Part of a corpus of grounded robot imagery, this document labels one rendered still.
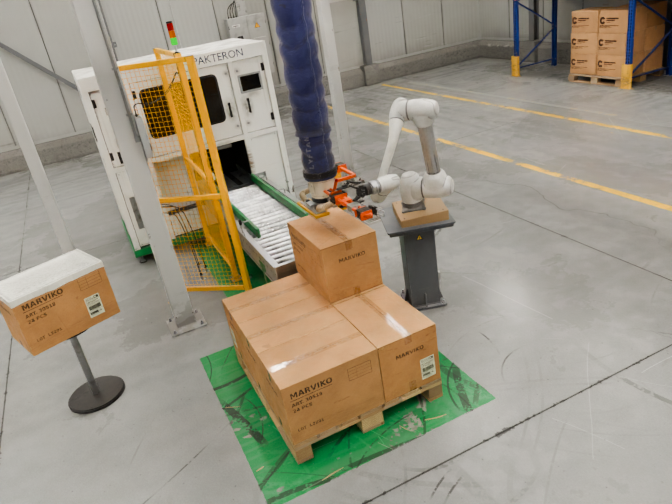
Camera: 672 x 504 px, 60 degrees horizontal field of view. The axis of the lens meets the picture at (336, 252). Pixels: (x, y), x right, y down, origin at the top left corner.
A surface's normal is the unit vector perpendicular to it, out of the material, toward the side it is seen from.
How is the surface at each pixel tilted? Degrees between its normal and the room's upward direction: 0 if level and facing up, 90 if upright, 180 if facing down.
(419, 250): 90
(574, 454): 0
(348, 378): 90
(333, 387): 90
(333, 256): 90
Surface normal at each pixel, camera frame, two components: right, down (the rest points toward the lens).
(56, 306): 0.71, 0.20
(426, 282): 0.09, 0.42
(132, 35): 0.42, 0.33
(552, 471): -0.15, -0.89
